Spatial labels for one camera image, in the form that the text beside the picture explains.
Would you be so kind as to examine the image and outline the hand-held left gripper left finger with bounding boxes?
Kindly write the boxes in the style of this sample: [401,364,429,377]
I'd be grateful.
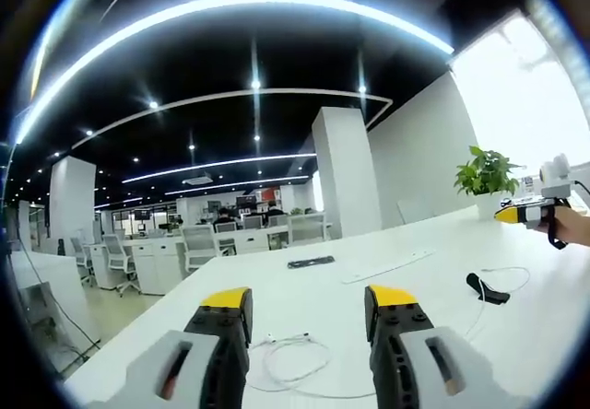
[86,286,254,409]

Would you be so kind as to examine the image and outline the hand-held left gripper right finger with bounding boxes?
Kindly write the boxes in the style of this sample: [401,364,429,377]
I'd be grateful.
[363,284,509,409]

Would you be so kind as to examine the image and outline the black Velcro strap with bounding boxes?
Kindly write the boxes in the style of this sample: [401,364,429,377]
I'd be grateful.
[466,272,511,305]

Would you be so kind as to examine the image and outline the white wired earphones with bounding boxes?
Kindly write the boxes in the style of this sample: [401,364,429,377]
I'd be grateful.
[247,266,532,402]

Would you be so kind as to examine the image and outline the white desktop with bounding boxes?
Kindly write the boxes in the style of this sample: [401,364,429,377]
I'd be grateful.
[63,204,590,409]

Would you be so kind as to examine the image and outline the person's right hand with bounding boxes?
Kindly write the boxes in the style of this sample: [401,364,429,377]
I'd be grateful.
[529,205,590,247]

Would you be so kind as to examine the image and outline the green potted plant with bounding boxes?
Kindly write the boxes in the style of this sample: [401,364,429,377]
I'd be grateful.
[454,145,525,222]

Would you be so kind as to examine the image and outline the white flat strip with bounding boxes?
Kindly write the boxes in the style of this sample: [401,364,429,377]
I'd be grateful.
[341,248,437,286]

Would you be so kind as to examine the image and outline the white leaning board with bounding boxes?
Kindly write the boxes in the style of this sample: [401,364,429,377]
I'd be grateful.
[397,196,435,226]

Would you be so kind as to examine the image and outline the white office desk row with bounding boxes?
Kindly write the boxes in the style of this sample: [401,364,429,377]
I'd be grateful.
[87,224,333,296]

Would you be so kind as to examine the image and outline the white mesh office chair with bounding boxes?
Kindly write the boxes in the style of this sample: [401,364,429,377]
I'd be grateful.
[68,236,97,286]
[287,214,327,245]
[100,233,142,298]
[181,223,218,273]

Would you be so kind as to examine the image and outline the long ceiling light strip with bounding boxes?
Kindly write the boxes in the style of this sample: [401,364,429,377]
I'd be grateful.
[13,0,456,146]

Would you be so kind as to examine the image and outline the black floor cable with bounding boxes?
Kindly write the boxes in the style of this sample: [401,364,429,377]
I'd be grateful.
[17,237,103,350]

